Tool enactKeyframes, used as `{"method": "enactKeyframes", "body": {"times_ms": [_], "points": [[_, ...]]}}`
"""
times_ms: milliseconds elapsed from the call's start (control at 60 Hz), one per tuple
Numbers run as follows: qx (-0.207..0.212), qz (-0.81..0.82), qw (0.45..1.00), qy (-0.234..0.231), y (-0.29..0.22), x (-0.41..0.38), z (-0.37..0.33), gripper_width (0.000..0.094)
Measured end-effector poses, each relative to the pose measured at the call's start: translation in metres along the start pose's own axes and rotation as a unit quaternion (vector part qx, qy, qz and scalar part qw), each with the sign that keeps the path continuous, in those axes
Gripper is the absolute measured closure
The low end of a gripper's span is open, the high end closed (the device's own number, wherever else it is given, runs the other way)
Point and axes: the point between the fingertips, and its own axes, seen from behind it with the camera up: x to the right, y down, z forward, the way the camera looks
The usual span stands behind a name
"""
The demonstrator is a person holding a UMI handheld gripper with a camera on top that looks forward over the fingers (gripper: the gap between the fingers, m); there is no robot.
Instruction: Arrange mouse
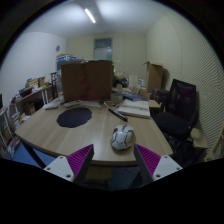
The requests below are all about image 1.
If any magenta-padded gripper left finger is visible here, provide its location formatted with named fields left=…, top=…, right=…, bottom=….
left=43, top=143, right=95, bottom=187

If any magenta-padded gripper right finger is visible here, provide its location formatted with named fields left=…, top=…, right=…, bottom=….
left=133, top=143, right=184, bottom=187

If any white and black computer mouse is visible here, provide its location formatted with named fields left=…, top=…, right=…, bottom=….
left=110, top=124, right=136, bottom=151

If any black scalloped mouse pad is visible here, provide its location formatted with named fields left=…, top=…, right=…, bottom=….
left=56, top=106, right=93, bottom=129

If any black mesh office chair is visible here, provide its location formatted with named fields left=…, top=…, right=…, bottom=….
left=152, top=78, right=198, bottom=142

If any small white flat case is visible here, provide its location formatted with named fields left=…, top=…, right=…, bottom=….
left=42, top=100, right=63, bottom=110

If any open white notebook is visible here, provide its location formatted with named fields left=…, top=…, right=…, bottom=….
left=116, top=98, right=152, bottom=119

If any white paper sheet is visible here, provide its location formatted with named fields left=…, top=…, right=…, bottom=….
left=79, top=100, right=104, bottom=109

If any black marker pen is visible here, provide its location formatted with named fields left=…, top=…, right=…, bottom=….
left=107, top=107, right=129, bottom=122

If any cluttered shelf unit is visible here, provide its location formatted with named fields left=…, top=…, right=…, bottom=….
left=9, top=71, right=58, bottom=125

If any blue book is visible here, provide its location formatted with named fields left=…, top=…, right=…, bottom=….
left=121, top=90, right=149, bottom=102

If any clear plastic water bottle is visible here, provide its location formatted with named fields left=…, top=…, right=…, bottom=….
left=55, top=74, right=64, bottom=100

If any clear round plastic container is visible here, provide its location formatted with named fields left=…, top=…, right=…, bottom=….
left=110, top=91, right=124, bottom=103

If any tall open cardboard box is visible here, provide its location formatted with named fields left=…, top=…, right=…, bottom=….
left=143, top=60, right=164, bottom=94

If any large brown cardboard box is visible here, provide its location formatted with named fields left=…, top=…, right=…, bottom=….
left=60, top=59, right=114, bottom=103

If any ceiling tube light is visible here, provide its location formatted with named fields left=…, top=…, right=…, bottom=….
left=83, top=8, right=97, bottom=24

